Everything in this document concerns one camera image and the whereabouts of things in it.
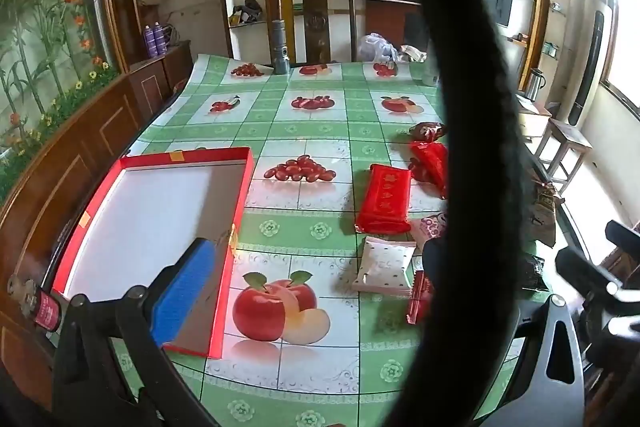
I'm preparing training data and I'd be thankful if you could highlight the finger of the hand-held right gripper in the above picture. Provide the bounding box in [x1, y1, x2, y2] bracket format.
[556, 248, 640, 308]
[606, 221, 640, 253]

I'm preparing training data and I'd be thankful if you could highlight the grey flashlight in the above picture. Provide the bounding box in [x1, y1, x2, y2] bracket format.
[270, 19, 292, 75]

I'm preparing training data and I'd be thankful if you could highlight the printed plastic bag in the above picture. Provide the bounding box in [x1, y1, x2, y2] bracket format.
[400, 44, 428, 64]

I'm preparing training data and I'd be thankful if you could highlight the pink snack packet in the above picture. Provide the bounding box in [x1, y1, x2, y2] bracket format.
[410, 213, 448, 245]

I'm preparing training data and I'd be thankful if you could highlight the long red snack packet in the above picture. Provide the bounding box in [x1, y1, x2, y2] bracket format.
[355, 163, 412, 235]

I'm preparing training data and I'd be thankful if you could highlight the white dotted snack packet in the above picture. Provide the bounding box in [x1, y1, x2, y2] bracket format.
[351, 235, 417, 297]

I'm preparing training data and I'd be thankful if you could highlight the red printed tag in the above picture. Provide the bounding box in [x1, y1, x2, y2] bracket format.
[35, 292, 62, 333]

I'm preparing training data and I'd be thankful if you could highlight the window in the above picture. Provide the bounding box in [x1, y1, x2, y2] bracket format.
[600, 0, 640, 118]

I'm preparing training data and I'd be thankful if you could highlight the flower wall mural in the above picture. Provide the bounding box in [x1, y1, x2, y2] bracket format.
[0, 0, 121, 202]

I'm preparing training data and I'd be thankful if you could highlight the steel kettle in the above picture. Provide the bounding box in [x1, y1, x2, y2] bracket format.
[522, 68, 546, 102]

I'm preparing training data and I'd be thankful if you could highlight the wooden television cabinet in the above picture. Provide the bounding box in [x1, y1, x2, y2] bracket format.
[365, 0, 426, 48]

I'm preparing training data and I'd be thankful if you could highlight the bright red snack packet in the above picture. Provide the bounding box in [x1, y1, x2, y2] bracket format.
[409, 141, 450, 200]

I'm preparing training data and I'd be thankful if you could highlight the dark wooden chair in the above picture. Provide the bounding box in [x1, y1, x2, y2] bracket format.
[265, 0, 363, 65]

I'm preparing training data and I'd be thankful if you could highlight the wooden side table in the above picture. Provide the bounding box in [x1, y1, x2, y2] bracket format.
[515, 94, 553, 140]

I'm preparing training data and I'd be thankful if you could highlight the thick black cable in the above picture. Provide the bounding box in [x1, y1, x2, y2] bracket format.
[390, 0, 526, 427]

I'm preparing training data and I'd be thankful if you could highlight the red gift box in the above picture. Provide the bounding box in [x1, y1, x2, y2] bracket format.
[50, 147, 256, 360]

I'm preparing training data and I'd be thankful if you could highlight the white standing air conditioner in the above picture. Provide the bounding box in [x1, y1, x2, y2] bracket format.
[555, 0, 613, 125]

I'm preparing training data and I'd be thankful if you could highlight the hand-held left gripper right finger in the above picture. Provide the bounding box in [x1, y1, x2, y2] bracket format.
[422, 237, 588, 427]

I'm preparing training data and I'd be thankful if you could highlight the wooden stool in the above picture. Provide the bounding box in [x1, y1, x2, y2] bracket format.
[535, 117, 593, 195]

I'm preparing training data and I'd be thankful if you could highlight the low wooden cabinet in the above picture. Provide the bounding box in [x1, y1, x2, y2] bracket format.
[127, 39, 196, 122]

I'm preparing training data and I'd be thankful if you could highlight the green fruit-print tablecloth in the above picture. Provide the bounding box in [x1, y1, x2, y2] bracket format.
[100, 54, 546, 427]

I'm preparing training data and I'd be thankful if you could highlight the grey wall socket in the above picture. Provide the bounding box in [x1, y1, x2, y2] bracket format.
[7, 274, 38, 318]

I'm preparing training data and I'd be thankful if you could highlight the white plastic bag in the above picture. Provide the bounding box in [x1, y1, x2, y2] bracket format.
[357, 33, 401, 64]

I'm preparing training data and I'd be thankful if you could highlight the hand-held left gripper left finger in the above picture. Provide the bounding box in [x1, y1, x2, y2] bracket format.
[52, 237, 221, 427]

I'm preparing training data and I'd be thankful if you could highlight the dark red snack packet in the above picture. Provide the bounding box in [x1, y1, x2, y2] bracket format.
[409, 122, 447, 142]

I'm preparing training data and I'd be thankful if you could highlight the dark tool on shelf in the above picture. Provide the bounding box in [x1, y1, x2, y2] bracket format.
[229, 0, 263, 26]

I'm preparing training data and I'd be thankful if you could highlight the red patterned snack packet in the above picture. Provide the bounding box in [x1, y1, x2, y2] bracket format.
[406, 269, 433, 325]

